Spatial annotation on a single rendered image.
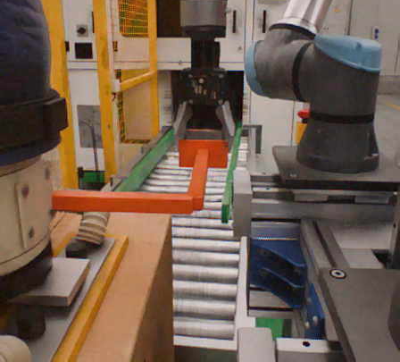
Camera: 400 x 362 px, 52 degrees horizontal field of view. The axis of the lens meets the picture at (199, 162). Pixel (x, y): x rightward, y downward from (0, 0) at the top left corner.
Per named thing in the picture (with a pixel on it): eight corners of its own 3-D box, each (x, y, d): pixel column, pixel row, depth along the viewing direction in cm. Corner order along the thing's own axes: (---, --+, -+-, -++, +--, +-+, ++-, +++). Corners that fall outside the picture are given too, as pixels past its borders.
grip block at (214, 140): (183, 154, 80) (183, 129, 78) (227, 155, 79) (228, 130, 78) (179, 167, 72) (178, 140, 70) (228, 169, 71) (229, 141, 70)
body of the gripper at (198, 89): (178, 108, 65) (177, 29, 62) (183, 100, 74) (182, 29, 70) (226, 109, 65) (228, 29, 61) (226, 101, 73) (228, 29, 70)
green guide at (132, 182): (169, 130, 321) (169, 119, 318) (182, 130, 320) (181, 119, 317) (91, 215, 169) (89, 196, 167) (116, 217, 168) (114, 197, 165)
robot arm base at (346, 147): (363, 150, 86) (370, 104, 83) (391, 174, 71) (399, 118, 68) (290, 149, 87) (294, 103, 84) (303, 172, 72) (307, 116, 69)
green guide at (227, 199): (237, 132, 314) (237, 121, 312) (251, 132, 313) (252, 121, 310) (220, 223, 163) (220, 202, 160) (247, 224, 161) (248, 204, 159)
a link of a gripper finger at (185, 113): (161, 153, 69) (179, 102, 67) (165, 144, 75) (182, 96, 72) (178, 159, 70) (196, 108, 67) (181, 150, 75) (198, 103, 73)
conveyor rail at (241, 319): (247, 151, 318) (248, 127, 312) (254, 152, 317) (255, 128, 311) (231, 409, 99) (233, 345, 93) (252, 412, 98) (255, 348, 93)
